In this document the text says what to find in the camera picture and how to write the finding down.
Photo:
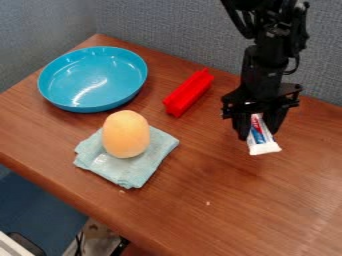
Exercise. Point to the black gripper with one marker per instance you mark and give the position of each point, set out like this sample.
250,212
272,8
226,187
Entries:
260,94

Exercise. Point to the white toothpaste tube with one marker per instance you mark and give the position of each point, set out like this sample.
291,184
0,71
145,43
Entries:
259,140

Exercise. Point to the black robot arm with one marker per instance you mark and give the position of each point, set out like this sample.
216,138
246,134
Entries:
274,23

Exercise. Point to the blue plate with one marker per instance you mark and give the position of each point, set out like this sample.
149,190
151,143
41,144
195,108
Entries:
92,79

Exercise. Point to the red plastic block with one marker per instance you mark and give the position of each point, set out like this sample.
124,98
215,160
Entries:
187,93

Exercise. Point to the orange egg-shaped sponge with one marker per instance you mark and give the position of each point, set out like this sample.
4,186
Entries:
125,134

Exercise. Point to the light blue folded cloth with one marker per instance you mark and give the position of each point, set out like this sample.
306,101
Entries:
127,172

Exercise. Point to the beige object under table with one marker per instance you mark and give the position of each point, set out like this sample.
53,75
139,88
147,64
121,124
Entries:
99,239

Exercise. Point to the white object bottom left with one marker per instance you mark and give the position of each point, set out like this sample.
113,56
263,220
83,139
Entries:
9,248

